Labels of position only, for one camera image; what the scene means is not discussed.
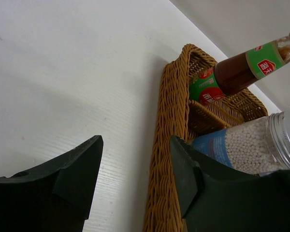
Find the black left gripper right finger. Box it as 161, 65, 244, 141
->
170, 136, 290, 232

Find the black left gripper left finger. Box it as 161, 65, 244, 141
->
0, 135, 103, 232

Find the silver lid white spice bottle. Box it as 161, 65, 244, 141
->
189, 112, 290, 174

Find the red sauce bottle yellow cap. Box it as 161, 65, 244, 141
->
188, 26, 290, 106

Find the brown wicker divided basket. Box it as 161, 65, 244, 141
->
143, 44, 268, 232

